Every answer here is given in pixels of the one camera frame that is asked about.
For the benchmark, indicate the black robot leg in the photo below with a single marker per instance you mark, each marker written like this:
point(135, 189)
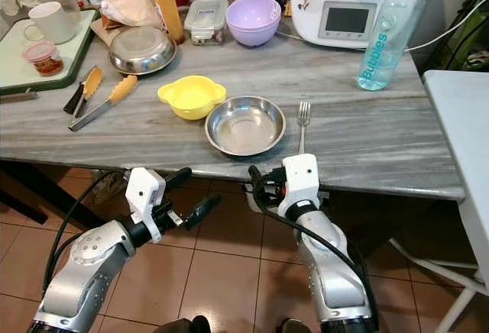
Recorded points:
point(183, 325)
point(296, 326)

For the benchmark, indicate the beige paper bag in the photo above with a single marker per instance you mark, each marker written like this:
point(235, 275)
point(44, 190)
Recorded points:
point(130, 7)

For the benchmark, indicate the clear blue water bottle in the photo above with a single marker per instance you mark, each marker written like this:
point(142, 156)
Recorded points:
point(388, 39)

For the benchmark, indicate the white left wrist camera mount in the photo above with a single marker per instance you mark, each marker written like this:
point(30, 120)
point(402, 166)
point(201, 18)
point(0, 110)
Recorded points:
point(145, 194)

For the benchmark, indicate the grey marble counter table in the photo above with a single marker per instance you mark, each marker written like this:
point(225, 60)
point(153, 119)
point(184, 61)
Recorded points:
point(359, 134)

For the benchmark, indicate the silver metal fork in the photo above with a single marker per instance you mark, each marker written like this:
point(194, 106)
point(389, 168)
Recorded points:
point(304, 118)

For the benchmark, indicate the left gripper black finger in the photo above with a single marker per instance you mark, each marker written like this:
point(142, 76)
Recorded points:
point(178, 176)
point(204, 211)

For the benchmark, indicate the small jar with red contents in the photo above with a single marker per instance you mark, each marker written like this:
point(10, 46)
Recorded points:
point(44, 58)

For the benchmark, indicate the black robot left leg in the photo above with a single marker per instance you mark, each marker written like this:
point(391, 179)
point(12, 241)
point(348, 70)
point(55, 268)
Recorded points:
point(183, 325)

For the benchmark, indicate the orange sauce squeeze bottle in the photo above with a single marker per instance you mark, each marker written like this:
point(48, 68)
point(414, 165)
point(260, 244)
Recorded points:
point(168, 11)

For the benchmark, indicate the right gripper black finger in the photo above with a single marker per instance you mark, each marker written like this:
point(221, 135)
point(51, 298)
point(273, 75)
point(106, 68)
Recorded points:
point(257, 184)

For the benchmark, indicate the white tray with green rim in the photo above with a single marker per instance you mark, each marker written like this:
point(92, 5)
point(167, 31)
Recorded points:
point(17, 66)

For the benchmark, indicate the shallow steel bowl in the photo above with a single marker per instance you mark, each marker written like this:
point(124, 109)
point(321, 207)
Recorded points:
point(245, 125)

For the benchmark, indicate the clear lidded food container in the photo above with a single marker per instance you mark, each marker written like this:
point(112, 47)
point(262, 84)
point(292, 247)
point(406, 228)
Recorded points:
point(205, 18)

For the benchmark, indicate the steel tongs with orange tips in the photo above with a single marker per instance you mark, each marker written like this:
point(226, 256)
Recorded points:
point(103, 104)

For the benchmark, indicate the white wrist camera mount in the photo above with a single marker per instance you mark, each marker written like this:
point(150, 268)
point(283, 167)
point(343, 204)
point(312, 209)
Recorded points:
point(299, 180)
point(145, 194)

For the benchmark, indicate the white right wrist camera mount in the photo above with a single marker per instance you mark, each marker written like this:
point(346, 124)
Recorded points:
point(299, 180)

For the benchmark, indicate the black robot right leg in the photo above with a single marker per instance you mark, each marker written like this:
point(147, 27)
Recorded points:
point(296, 326)

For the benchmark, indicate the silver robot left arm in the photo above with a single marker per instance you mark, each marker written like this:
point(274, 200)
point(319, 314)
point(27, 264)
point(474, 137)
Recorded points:
point(84, 272)

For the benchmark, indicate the yellow plastic bowl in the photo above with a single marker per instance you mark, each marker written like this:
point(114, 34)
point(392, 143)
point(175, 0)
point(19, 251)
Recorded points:
point(192, 97)

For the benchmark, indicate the white ceramic mug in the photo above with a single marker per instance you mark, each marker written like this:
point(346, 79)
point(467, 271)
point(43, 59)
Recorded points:
point(55, 22)

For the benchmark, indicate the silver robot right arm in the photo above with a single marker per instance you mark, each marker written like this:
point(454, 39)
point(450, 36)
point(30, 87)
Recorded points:
point(332, 272)

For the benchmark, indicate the purple plastic bowl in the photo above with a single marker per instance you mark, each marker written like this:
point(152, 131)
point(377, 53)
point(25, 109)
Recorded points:
point(254, 21)

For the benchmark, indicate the dark green bag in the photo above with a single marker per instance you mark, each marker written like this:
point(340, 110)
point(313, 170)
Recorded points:
point(462, 35)

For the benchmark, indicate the white folding table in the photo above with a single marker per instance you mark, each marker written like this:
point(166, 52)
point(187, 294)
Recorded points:
point(462, 119)

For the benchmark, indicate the deep steel bowl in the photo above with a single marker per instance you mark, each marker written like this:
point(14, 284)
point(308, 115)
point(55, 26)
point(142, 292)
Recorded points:
point(141, 49)

